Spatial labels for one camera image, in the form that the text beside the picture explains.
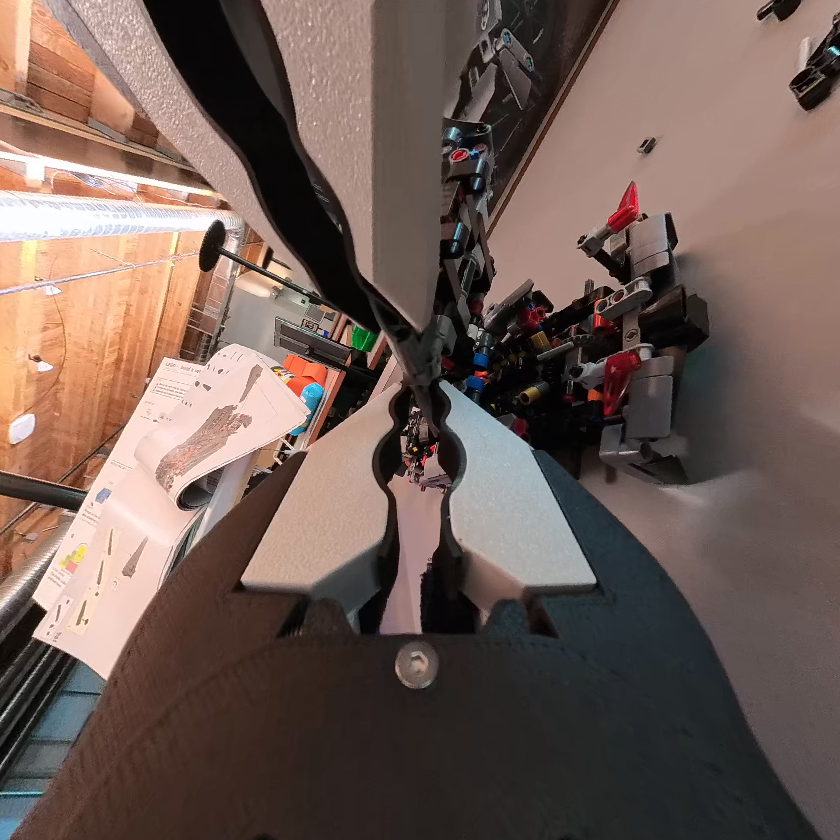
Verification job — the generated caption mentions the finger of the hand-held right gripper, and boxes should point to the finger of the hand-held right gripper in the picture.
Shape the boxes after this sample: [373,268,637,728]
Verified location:
[220,0,448,343]
[69,0,403,343]

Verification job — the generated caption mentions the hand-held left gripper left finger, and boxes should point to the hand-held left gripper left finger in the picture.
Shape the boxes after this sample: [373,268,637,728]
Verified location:
[241,382,409,632]

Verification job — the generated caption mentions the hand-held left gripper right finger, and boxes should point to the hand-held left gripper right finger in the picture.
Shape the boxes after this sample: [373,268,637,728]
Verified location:
[430,379,598,624]

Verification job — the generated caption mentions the long grey lego panel assembly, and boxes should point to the long grey lego panel assembly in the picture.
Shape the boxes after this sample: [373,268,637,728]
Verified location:
[394,118,497,460]

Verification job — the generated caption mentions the grey lego car model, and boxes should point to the grey lego car model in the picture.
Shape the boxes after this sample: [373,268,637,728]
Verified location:
[394,180,711,493]

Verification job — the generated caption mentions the lego set box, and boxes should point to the lego set box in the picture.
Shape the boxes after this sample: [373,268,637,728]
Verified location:
[453,0,621,227]

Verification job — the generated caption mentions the scattered loose lego pieces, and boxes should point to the scattered loose lego pieces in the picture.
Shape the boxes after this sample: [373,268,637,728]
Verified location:
[637,0,840,156]

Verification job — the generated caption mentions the blue roll pouch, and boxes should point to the blue roll pouch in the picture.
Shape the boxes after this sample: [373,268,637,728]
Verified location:
[298,381,326,434]

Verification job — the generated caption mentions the open instruction booklet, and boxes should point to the open instruction booklet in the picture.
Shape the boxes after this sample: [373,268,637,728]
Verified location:
[33,343,312,680]

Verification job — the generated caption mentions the orange bag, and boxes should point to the orange bag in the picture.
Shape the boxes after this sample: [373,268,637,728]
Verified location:
[282,354,329,395]

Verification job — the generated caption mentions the black floor lamp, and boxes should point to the black floor lamp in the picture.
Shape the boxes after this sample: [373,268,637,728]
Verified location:
[261,244,326,308]
[197,220,378,322]

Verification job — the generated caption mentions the silver ventilation duct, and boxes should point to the silver ventilation duct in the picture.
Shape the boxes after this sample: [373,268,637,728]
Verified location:
[0,190,247,244]

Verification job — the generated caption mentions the dark grey desk rail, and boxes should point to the dark grey desk rail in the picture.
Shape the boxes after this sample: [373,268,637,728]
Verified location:
[274,316,352,365]

